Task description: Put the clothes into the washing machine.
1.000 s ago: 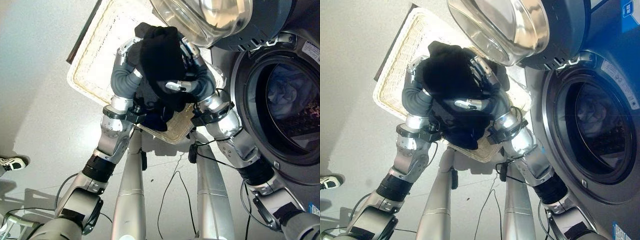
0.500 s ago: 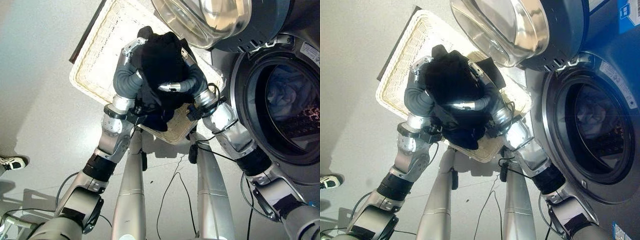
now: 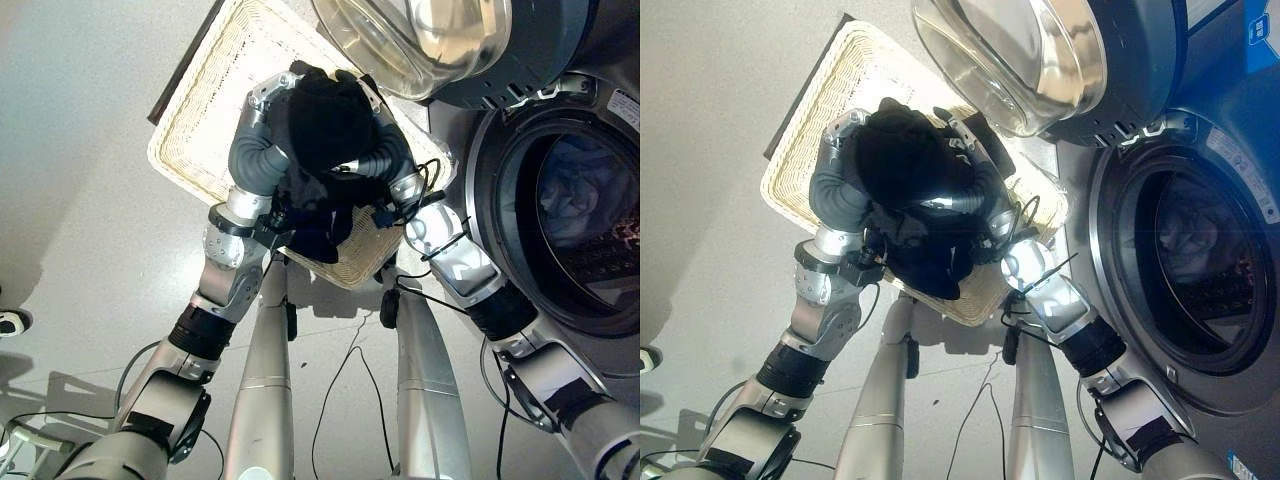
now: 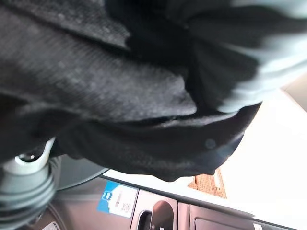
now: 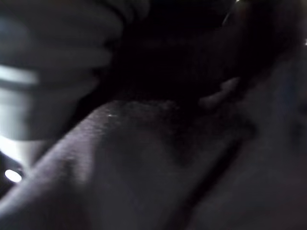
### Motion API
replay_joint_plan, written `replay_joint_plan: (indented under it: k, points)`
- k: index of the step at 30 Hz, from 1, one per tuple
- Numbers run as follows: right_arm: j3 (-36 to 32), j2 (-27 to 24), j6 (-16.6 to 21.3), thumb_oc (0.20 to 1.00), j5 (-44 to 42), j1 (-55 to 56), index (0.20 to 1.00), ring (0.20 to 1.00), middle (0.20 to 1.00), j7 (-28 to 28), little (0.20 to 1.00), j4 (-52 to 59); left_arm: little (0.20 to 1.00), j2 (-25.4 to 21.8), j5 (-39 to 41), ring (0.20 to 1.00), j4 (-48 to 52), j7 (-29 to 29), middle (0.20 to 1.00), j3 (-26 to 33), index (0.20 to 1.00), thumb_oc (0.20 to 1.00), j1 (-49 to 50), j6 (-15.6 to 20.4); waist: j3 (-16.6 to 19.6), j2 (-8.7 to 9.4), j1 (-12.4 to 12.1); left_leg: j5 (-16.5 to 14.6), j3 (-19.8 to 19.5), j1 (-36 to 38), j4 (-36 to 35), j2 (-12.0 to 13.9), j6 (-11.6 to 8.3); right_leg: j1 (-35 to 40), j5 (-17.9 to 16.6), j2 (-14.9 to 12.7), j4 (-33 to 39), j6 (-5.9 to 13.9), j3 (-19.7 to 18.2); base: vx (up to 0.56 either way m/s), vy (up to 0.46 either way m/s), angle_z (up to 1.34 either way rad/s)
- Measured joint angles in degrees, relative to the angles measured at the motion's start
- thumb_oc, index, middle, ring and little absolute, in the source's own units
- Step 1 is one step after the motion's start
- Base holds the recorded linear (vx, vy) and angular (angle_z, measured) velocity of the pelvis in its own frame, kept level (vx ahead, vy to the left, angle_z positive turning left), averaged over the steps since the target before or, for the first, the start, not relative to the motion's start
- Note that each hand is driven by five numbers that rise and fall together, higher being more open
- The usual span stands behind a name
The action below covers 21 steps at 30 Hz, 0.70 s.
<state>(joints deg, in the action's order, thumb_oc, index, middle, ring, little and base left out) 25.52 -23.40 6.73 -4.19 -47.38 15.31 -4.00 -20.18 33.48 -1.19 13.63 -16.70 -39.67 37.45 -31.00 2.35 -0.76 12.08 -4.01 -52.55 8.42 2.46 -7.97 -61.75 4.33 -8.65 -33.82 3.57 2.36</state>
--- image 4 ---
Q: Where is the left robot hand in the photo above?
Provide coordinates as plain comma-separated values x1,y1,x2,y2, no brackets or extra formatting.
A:
0,0,307,219

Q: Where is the black garment with button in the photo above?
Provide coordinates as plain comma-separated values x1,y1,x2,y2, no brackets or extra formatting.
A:
54,102,262,183

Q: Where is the grey washing machine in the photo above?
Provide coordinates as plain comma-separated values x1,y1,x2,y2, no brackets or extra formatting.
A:
0,154,292,230

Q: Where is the round grey washer door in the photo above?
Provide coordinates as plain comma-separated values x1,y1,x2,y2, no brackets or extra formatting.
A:
56,154,110,191

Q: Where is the blue and white sticker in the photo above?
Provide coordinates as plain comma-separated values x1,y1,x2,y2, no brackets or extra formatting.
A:
96,181,140,219

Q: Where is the small white label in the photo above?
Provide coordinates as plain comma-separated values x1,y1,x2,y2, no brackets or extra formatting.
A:
42,221,60,230

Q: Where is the brown woven mat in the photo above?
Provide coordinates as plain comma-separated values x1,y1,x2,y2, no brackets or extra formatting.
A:
188,167,228,199

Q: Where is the grey drawer panel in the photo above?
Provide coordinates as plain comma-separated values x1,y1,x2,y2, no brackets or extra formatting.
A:
189,203,288,230

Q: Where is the black door handle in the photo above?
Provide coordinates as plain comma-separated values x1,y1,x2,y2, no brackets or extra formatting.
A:
137,200,175,230

